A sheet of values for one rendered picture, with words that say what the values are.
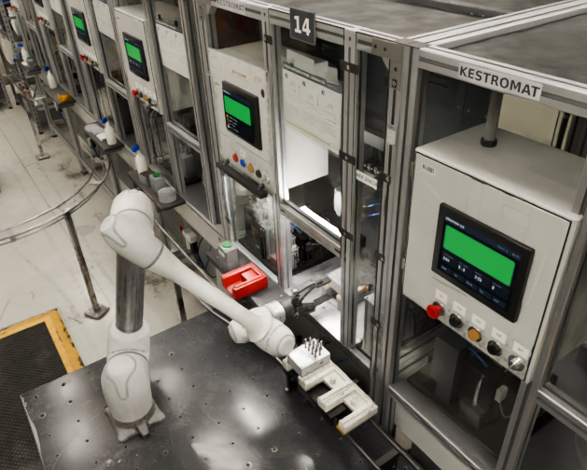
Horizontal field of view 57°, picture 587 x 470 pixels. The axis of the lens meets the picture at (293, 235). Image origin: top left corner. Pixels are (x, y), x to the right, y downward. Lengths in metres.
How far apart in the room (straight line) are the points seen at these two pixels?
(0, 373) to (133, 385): 1.73
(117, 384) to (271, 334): 0.58
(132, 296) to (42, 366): 1.63
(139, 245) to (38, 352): 2.08
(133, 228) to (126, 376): 0.57
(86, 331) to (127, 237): 2.08
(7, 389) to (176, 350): 1.37
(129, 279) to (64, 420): 0.64
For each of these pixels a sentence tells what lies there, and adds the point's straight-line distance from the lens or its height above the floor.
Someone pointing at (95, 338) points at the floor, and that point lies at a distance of 3.65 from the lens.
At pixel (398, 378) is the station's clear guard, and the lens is 1.89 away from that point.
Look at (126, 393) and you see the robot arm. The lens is 2.04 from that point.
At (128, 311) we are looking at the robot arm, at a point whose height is 1.06.
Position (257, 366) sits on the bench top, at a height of 0.68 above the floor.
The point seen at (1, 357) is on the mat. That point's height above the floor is 0.01.
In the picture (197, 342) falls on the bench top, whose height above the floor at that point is 0.68.
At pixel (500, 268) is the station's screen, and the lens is 1.27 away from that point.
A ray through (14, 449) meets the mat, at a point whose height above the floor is 0.01.
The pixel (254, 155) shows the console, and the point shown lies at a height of 1.49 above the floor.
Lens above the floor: 2.36
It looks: 34 degrees down
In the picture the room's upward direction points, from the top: 2 degrees counter-clockwise
